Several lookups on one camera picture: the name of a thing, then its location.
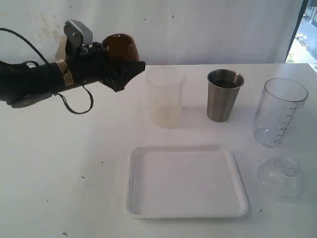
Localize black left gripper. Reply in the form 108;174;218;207
65;42;146;92

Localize brown wooden cup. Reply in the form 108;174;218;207
102;33;140;62

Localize stainless steel cup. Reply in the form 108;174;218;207
207;69;244;122

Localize clear plastic shaker body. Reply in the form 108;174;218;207
253;78;309;147

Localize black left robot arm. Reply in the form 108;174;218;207
0;44;146;108

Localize clear plastic shaker lid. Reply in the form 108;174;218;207
257;153;306;198

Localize translucent plastic cup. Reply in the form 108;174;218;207
146;65;185;128

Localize white plastic tray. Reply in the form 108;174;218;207
124;144;249;219

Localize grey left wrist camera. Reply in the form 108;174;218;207
63;19;93;48

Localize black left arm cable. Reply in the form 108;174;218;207
0;28;94;115

